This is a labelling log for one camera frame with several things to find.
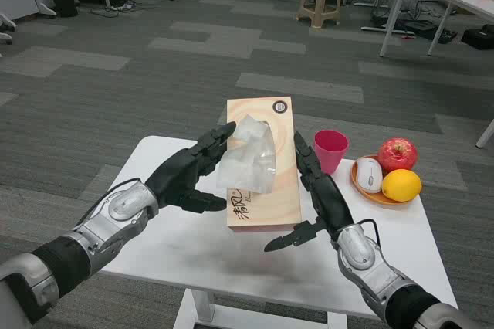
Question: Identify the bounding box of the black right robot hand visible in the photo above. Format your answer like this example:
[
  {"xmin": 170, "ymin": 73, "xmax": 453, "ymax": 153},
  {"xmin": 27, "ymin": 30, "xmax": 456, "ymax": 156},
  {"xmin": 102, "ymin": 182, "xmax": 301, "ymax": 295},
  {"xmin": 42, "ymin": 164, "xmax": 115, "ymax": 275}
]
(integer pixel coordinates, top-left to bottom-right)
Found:
[{"xmin": 263, "ymin": 131, "xmax": 356, "ymax": 253}]

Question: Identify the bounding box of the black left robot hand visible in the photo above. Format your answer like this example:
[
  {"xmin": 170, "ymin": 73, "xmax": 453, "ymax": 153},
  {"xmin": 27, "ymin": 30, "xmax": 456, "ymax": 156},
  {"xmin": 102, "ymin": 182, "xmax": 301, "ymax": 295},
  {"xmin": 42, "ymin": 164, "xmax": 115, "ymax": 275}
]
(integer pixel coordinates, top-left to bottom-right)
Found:
[{"xmin": 145, "ymin": 120, "xmax": 237, "ymax": 215}]

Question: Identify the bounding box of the wood-print tissue box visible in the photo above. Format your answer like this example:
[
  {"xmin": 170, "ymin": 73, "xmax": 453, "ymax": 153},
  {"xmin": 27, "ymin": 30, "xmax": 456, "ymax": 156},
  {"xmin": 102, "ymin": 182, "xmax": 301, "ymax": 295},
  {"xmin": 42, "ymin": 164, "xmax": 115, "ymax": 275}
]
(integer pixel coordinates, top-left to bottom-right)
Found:
[{"xmin": 215, "ymin": 96, "xmax": 303, "ymax": 233}]

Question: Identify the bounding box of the wooden plate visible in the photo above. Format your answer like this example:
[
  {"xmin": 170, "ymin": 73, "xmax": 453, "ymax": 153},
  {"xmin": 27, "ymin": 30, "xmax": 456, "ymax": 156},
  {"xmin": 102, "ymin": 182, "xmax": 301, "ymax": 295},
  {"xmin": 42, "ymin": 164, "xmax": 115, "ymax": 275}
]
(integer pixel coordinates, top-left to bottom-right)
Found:
[{"xmin": 350, "ymin": 154, "xmax": 421, "ymax": 206}]

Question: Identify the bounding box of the white computer mouse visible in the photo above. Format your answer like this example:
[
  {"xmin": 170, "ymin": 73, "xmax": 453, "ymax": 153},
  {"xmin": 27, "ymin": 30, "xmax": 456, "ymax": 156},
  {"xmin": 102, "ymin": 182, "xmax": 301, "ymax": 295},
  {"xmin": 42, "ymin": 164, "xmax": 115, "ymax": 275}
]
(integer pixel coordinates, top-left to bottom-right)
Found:
[{"xmin": 355, "ymin": 157, "xmax": 384, "ymax": 194}]

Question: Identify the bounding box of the pink plastic cup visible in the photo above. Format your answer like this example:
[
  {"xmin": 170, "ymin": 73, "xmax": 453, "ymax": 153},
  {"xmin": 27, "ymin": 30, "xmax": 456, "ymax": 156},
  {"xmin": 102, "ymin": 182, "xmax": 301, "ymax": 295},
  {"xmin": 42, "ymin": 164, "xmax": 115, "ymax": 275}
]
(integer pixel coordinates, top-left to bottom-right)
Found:
[{"xmin": 313, "ymin": 130, "xmax": 350, "ymax": 175}]

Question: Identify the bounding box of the yellow lemon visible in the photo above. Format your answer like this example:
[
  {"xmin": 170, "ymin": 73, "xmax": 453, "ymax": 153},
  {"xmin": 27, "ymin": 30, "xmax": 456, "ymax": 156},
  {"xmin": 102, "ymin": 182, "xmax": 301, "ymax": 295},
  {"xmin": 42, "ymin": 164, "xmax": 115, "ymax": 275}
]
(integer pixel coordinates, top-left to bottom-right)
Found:
[{"xmin": 381, "ymin": 168, "xmax": 423, "ymax": 203}]

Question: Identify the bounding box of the red apple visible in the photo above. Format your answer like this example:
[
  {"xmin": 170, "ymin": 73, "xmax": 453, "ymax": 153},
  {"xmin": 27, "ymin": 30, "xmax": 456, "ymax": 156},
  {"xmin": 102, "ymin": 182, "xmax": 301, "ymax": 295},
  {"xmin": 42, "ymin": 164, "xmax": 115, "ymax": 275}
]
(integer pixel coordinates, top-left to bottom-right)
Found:
[{"xmin": 377, "ymin": 137, "xmax": 419, "ymax": 174}]

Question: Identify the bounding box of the white slanted desk leg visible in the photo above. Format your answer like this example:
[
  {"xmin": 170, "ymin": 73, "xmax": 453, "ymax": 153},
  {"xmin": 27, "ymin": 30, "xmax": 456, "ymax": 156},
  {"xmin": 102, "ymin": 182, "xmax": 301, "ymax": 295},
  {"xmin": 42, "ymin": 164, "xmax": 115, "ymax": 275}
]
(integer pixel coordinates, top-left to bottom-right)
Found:
[{"xmin": 475, "ymin": 118, "xmax": 494, "ymax": 149}]

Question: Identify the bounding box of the black trash bin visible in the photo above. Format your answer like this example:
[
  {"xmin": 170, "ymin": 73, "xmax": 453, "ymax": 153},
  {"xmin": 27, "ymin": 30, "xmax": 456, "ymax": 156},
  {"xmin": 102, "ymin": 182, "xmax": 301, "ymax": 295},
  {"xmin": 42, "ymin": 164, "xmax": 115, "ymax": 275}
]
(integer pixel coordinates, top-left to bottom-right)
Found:
[{"xmin": 48, "ymin": 0, "xmax": 80, "ymax": 18}]

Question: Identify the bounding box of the black bag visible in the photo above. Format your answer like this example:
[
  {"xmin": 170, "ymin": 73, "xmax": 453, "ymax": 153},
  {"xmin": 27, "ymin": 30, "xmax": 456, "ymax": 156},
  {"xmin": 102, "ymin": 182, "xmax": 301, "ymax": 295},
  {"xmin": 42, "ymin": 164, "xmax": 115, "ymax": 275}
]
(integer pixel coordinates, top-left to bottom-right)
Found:
[{"xmin": 461, "ymin": 24, "xmax": 494, "ymax": 51}]

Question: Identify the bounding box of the white caster foot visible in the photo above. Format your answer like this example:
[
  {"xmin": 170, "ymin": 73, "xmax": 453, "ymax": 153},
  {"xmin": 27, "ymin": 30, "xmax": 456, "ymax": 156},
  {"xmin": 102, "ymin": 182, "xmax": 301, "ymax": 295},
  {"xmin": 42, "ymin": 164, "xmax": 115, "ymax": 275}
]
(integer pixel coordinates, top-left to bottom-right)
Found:
[{"xmin": 0, "ymin": 12, "xmax": 19, "ymax": 46}]

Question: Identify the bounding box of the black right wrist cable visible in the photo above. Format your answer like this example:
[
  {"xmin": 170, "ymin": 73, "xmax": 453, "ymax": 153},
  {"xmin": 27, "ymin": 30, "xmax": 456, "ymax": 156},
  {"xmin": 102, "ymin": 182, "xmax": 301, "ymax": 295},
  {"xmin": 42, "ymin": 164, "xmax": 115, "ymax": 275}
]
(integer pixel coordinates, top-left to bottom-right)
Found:
[{"xmin": 354, "ymin": 219, "xmax": 381, "ymax": 249}]

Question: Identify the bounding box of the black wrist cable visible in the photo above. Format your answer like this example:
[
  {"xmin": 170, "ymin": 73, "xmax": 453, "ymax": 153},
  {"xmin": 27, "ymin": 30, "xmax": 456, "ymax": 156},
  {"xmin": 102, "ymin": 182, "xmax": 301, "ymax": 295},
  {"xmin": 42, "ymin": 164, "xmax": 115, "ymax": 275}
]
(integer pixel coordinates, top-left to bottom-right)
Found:
[
  {"xmin": 75, "ymin": 177, "xmax": 143, "ymax": 229},
  {"xmin": 354, "ymin": 219, "xmax": 381, "ymax": 249}
]

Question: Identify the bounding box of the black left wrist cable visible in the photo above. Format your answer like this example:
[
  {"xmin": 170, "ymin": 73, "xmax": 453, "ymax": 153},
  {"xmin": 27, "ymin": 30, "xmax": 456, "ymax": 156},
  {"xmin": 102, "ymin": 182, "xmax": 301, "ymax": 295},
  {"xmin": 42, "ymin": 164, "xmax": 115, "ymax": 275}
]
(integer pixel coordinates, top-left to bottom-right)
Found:
[{"xmin": 75, "ymin": 177, "xmax": 143, "ymax": 229}]

